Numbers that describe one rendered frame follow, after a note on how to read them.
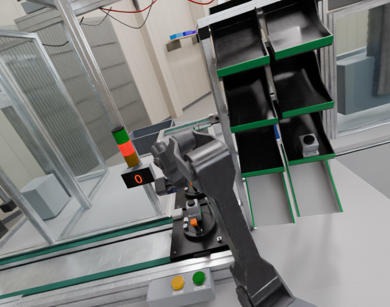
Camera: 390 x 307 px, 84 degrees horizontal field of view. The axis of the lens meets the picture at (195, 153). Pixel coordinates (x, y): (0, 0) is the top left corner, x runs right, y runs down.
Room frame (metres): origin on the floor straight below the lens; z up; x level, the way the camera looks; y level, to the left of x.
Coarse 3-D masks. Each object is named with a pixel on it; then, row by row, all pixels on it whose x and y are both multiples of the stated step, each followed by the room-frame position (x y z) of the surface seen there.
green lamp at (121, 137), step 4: (124, 128) 0.82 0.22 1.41; (116, 132) 0.79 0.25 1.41; (120, 132) 0.79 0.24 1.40; (124, 132) 0.81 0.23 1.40; (116, 136) 0.79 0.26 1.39; (120, 136) 0.79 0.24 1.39; (124, 136) 0.80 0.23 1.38; (128, 136) 0.82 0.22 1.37; (116, 140) 0.80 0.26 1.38; (120, 140) 0.79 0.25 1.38; (124, 140) 0.79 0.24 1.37; (128, 140) 0.81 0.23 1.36; (120, 144) 0.79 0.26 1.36
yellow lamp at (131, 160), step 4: (124, 156) 0.80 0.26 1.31; (128, 156) 0.79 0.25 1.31; (132, 156) 0.80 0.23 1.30; (136, 156) 0.81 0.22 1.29; (128, 160) 0.79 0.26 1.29; (132, 160) 0.79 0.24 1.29; (136, 160) 0.80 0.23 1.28; (128, 164) 0.80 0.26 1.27; (132, 164) 0.79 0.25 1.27; (136, 164) 0.80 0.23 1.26
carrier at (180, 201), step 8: (176, 192) 0.97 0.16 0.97; (184, 192) 0.91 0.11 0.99; (192, 192) 0.89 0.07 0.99; (200, 192) 0.87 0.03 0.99; (176, 200) 0.90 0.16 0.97; (184, 200) 0.88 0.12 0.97; (200, 200) 0.84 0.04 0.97; (208, 200) 0.82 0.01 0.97; (176, 208) 0.84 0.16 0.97; (184, 208) 0.82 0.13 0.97
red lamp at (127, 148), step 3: (129, 141) 0.81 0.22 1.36; (123, 144) 0.79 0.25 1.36; (126, 144) 0.79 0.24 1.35; (129, 144) 0.80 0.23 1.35; (120, 147) 0.80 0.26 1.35; (123, 147) 0.79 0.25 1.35; (126, 147) 0.79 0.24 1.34; (129, 147) 0.80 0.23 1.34; (132, 147) 0.81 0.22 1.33; (123, 150) 0.79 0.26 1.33; (126, 150) 0.79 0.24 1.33; (129, 150) 0.79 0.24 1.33; (132, 150) 0.80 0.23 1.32; (123, 153) 0.80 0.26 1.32; (126, 153) 0.79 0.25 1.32; (129, 153) 0.79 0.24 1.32
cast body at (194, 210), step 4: (192, 200) 0.68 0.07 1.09; (196, 200) 0.69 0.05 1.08; (188, 204) 0.67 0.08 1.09; (192, 204) 0.66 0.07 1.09; (196, 204) 0.67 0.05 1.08; (188, 208) 0.66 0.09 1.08; (192, 208) 0.66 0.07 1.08; (196, 208) 0.66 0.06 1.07; (188, 212) 0.66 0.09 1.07; (192, 212) 0.66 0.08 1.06; (196, 212) 0.66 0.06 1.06; (200, 212) 0.68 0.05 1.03; (188, 216) 0.66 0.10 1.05; (192, 216) 0.65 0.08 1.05; (196, 216) 0.65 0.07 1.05; (200, 216) 0.65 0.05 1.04; (196, 220) 0.65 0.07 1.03
